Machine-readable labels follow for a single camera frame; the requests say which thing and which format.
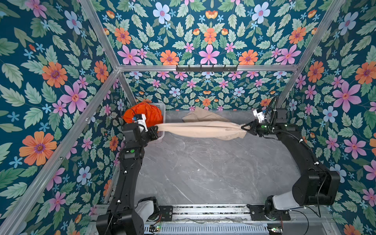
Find beige drawstring shorts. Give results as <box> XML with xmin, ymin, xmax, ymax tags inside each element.
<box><xmin>156</xmin><ymin>108</ymin><xmax>247</xmax><ymax>141</ymax></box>

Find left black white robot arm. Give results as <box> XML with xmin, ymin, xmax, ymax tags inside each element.
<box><xmin>96</xmin><ymin>123</ymin><xmax>158</xmax><ymax>235</ymax></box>

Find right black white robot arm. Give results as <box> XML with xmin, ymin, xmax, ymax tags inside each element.
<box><xmin>241</xmin><ymin>120</ymin><xmax>340</xmax><ymax>219</ymax></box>

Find orange shorts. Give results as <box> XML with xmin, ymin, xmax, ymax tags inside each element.
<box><xmin>122</xmin><ymin>102</ymin><xmax>164</xmax><ymax>127</ymax></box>

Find white perforated plastic basket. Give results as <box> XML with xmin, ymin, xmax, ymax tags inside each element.
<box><xmin>155</xmin><ymin>102</ymin><xmax>166</xmax><ymax>139</ymax></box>

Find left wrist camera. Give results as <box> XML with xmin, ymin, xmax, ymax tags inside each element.
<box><xmin>133</xmin><ymin>114</ymin><xmax>148</xmax><ymax>132</ymax></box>

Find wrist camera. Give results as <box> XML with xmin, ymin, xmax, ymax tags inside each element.
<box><xmin>133</xmin><ymin>114</ymin><xmax>148</xmax><ymax>132</ymax></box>
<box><xmin>253</xmin><ymin>108</ymin><xmax>287</xmax><ymax>124</ymax></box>

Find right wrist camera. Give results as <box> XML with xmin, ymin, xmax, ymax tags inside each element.
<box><xmin>253</xmin><ymin>108</ymin><xmax>287</xmax><ymax>124</ymax></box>

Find black hook rail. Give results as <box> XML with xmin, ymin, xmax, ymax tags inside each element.
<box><xmin>175</xmin><ymin>65</ymin><xmax>238</xmax><ymax>72</ymax></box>

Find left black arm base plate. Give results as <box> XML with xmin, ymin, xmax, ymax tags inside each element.
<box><xmin>147</xmin><ymin>205</ymin><xmax>174</xmax><ymax>223</ymax></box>

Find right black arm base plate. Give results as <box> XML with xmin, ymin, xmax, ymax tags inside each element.
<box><xmin>246</xmin><ymin>204</ymin><xmax>291</xmax><ymax>221</ymax></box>

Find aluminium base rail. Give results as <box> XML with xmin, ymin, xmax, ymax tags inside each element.
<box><xmin>170</xmin><ymin>204</ymin><xmax>334</xmax><ymax>223</ymax></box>

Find white vented cable duct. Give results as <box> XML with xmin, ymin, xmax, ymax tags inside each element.
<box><xmin>144</xmin><ymin>224</ymin><xmax>269</xmax><ymax>235</ymax></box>

